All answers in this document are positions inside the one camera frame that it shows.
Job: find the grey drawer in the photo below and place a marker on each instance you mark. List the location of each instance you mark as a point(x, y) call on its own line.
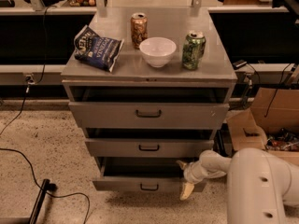
point(188, 116)
point(139, 174)
point(149, 148)

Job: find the blue chip bag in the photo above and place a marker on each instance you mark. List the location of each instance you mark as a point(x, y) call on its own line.
point(95, 50)

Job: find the green soda can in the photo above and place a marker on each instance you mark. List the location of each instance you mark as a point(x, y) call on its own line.
point(193, 50)

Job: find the white bowl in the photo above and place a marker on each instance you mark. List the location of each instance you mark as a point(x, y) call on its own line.
point(157, 51)

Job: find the grey top drawer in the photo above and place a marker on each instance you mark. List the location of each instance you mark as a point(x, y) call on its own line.
point(188, 116)

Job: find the small black device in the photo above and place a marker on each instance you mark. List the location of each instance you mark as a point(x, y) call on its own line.
point(239, 64)

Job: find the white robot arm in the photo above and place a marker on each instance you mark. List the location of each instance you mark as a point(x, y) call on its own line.
point(259, 184)

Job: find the grey bottom drawer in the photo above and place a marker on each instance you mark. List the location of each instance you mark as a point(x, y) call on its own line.
point(139, 174)

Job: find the orange soda can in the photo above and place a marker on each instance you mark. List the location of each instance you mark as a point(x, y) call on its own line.
point(139, 31)

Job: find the cardboard box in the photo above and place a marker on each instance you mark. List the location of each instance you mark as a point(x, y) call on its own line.
point(270, 111)

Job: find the black metal stand leg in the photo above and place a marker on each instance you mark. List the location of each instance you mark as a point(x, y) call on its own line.
point(32, 219)

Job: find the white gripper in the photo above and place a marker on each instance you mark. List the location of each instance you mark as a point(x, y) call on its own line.
point(192, 173)

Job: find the snack packets in box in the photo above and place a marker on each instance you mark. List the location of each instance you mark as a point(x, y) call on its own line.
point(284, 140)

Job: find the grey metal drawer cabinet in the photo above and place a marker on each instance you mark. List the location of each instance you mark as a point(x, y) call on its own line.
point(132, 80)

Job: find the grey middle drawer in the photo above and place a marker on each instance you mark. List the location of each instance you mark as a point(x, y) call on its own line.
point(149, 148)

